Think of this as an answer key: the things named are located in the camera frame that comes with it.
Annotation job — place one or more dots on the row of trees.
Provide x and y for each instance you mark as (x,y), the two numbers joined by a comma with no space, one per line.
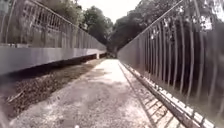
(110,26)

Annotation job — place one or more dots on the grey concrete path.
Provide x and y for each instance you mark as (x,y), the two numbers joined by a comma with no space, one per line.
(100,93)

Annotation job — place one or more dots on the tall metal bar railing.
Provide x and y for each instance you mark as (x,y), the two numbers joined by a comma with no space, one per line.
(173,56)

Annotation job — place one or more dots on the metal railing on concrete wall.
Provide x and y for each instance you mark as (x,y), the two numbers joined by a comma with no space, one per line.
(40,43)

